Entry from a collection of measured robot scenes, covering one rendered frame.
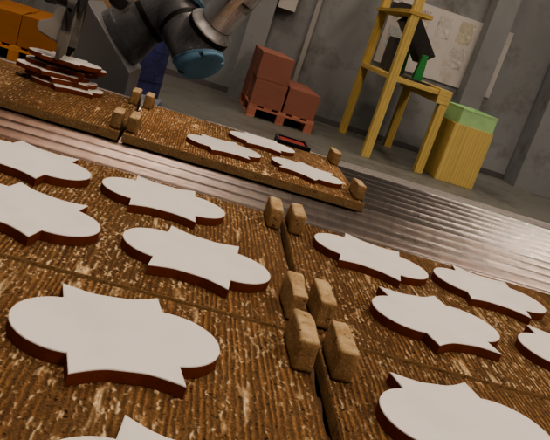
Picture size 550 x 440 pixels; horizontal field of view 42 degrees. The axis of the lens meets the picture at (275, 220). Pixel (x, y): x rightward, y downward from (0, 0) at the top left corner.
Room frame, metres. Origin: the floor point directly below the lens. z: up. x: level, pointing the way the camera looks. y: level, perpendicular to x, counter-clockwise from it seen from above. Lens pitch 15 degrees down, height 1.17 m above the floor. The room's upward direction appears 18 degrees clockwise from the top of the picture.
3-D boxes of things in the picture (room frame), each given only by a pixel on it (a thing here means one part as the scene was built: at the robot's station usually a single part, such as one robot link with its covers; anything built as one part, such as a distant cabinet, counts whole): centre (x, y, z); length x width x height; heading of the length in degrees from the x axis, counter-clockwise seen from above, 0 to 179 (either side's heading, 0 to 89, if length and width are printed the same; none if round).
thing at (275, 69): (9.32, 0.45, 0.39); 1.32 x 0.94 x 0.78; 7
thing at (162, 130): (1.31, 0.10, 0.93); 0.41 x 0.35 x 0.02; 99
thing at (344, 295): (0.77, -0.24, 0.94); 0.41 x 0.35 x 0.04; 98
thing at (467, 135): (9.32, -1.27, 1.12); 1.73 x 1.54 x 2.23; 7
